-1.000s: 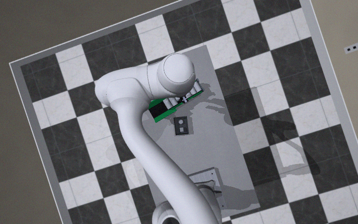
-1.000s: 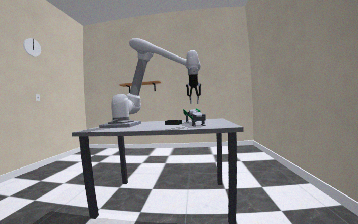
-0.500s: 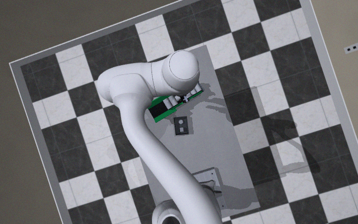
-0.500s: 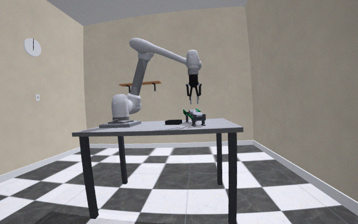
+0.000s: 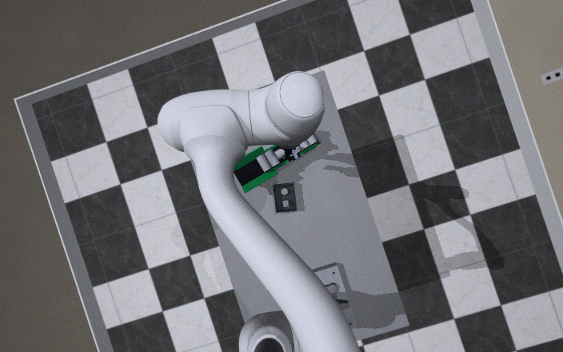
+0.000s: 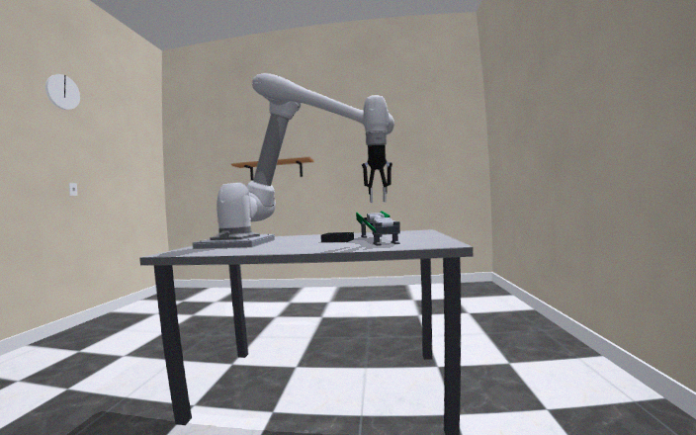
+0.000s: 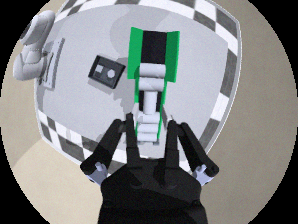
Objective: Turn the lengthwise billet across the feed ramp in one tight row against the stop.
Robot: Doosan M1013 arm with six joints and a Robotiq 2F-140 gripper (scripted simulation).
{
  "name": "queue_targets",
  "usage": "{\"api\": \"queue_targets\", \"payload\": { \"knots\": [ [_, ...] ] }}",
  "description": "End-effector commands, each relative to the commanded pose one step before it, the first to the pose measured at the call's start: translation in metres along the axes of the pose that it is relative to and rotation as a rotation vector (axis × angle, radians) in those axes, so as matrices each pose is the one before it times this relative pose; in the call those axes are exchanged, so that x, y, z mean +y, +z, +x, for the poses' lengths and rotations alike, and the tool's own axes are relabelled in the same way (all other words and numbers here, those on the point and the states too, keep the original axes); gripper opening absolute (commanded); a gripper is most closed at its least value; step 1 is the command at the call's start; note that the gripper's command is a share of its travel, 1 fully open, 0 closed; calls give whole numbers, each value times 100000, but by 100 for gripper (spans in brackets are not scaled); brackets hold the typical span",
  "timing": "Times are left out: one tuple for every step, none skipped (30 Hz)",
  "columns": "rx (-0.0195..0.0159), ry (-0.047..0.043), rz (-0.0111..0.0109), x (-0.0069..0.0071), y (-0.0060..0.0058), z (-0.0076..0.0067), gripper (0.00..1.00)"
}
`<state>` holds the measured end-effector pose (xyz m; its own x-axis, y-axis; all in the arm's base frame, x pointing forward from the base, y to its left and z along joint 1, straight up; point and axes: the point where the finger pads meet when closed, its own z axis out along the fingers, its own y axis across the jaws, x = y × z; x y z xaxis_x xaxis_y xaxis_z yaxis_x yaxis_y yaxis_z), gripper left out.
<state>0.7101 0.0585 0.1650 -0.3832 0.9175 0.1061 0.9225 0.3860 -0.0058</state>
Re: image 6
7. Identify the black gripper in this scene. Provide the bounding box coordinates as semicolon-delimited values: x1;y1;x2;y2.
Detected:
362;144;392;203

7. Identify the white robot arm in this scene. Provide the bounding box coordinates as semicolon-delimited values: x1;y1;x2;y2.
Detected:
210;73;394;240

